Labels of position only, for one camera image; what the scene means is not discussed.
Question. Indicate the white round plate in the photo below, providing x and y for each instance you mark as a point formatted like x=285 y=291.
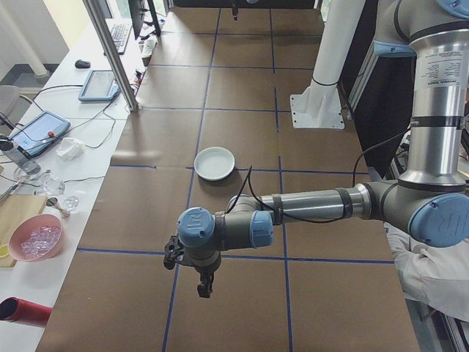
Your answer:
x=214 y=161

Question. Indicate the black box with white label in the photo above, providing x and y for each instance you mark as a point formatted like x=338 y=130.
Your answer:
x=148 y=55

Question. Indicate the black monitor with stand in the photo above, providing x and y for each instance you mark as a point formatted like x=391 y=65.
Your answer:
x=137 y=18

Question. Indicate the black computer keyboard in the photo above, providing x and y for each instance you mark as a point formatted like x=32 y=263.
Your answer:
x=121 y=36

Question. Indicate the white side table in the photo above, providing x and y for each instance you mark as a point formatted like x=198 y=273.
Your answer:
x=55 y=278

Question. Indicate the small clear glass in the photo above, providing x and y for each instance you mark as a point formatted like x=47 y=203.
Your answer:
x=71 y=202

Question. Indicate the blue grey teach pendant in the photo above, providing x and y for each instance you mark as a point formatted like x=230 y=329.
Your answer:
x=38 y=133
x=98 y=85

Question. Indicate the black computer mouse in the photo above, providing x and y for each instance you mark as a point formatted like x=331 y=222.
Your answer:
x=82 y=64

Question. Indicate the metal bar jigger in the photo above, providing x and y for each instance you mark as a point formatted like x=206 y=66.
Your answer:
x=58 y=205

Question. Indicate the pink bowl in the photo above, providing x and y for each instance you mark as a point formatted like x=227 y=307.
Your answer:
x=36 y=256

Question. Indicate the clear ice cubes pile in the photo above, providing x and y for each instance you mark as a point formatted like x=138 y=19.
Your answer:
x=38 y=238

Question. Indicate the red tube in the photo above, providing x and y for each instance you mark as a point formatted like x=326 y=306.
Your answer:
x=25 y=311

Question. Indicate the clear glass bowl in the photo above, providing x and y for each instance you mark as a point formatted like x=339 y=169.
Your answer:
x=51 y=184

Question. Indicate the crumpled white tissue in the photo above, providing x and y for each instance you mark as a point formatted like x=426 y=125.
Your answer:
x=69 y=148

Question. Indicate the wooden cutting board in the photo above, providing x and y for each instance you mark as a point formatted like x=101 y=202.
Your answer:
x=18 y=209

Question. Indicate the small yellow green dish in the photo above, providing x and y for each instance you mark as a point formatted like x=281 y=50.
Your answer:
x=3 y=251

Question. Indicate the white round pipe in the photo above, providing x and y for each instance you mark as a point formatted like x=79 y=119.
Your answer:
x=29 y=36

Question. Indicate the person in white coat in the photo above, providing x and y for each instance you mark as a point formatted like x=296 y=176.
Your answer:
x=432 y=278

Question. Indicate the clear bottle with black cap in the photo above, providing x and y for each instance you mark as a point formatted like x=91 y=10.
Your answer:
x=14 y=152

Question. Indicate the grey chair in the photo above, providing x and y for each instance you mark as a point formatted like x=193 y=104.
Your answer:
x=9 y=99

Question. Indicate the white pedestal column with base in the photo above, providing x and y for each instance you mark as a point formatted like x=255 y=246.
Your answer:
x=329 y=55

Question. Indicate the aluminium profile post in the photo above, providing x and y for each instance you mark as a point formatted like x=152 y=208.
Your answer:
x=113 y=55

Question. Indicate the silver metal frame rail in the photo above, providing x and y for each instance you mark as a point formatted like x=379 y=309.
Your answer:
x=362 y=82

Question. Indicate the black frame cover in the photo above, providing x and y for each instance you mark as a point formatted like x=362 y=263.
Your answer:
x=384 y=110

